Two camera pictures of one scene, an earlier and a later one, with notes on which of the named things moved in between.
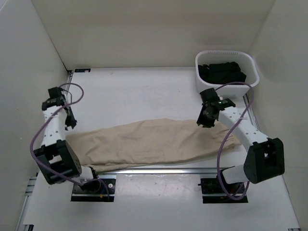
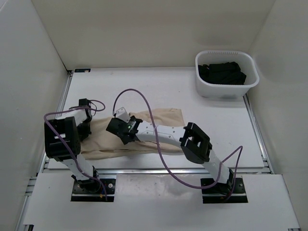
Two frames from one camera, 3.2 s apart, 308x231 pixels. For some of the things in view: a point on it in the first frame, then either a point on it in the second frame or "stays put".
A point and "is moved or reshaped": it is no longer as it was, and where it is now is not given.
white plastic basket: (245, 62) stays put
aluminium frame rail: (208, 171) stays put
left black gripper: (71, 122) -> (84, 134)
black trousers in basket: (222, 73) stays put
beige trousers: (99, 145) is moved or reshaped
